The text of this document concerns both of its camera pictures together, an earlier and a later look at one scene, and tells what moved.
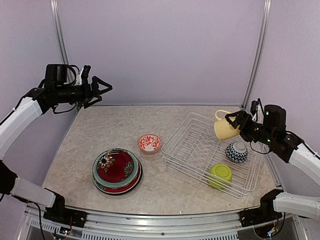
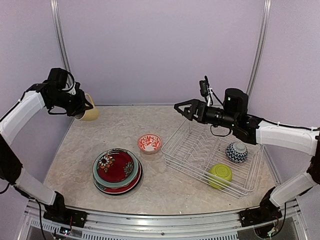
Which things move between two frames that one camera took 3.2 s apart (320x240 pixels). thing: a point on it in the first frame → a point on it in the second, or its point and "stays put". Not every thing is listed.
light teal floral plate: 110,184 → 124,188
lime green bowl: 220,176 stays put
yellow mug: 223,129 → 92,114
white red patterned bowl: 149,143 stays put
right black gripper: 242,116 → 195,105
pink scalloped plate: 121,187 stays put
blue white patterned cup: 236,152 stays put
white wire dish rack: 194,150 stays put
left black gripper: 87,93 → 81,105
